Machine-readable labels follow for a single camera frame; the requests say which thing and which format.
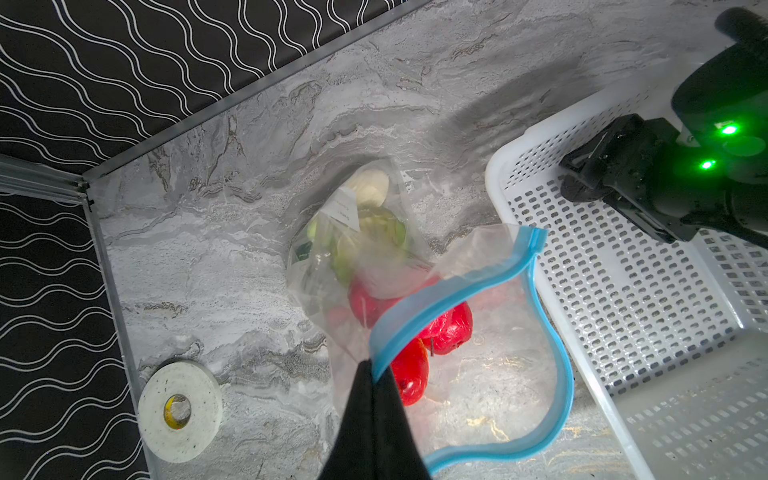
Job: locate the clear blue-zip bag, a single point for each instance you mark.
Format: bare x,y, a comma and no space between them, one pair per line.
435,360

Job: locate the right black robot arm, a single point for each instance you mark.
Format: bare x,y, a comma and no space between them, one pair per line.
723,109

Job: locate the red yellow toy mango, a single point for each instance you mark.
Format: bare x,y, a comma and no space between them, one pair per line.
410,369

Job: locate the green toy cabbage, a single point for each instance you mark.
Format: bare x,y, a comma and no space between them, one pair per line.
343,251

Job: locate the small red toy apple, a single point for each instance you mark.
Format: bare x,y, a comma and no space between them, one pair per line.
449,331

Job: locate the white plastic perforated basket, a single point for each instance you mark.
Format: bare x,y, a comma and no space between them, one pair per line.
671,340

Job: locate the red toy fruit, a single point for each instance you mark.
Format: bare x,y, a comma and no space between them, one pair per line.
366,308

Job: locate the white tape roll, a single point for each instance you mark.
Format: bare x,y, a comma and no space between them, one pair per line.
180,411

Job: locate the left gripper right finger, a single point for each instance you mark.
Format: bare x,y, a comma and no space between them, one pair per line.
395,453

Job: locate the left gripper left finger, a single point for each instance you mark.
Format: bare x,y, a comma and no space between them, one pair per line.
352,456

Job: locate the white toy radish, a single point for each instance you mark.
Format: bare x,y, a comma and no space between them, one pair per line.
370,187

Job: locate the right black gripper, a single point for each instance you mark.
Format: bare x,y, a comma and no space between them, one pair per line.
637,167

